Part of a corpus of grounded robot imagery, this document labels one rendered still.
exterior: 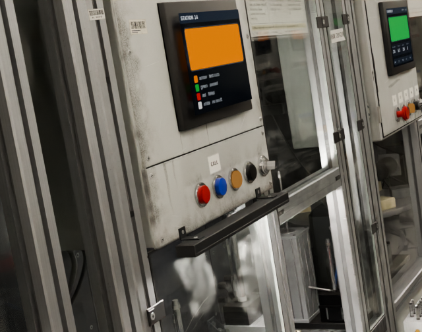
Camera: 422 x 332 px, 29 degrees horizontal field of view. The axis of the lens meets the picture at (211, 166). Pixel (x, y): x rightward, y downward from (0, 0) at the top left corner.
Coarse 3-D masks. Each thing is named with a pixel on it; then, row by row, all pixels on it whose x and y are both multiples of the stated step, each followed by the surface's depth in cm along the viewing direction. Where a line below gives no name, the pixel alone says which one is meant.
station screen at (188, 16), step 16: (192, 16) 131; (208, 16) 136; (224, 16) 141; (240, 32) 146; (224, 64) 140; (240, 64) 145; (192, 80) 130; (208, 80) 134; (224, 80) 139; (240, 80) 144; (192, 96) 129; (208, 96) 134; (224, 96) 139; (240, 96) 144
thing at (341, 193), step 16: (320, 0) 191; (320, 32) 189; (336, 112) 194; (336, 128) 193; (336, 144) 192; (272, 192) 160; (336, 192) 194; (272, 224) 159; (336, 224) 196; (352, 224) 197; (272, 240) 158; (336, 240) 197; (352, 240) 197; (336, 256) 198; (352, 256) 196; (352, 272) 196; (352, 288) 197; (288, 304) 162
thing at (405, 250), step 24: (408, 0) 262; (384, 144) 231; (408, 144) 252; (384, 168) 229; (408, 168) 250; (384, 192) 228; (408, 192) 248; (384, 216) 226; (408, 216) 246; (408, 240) 244; (408, 264) 242
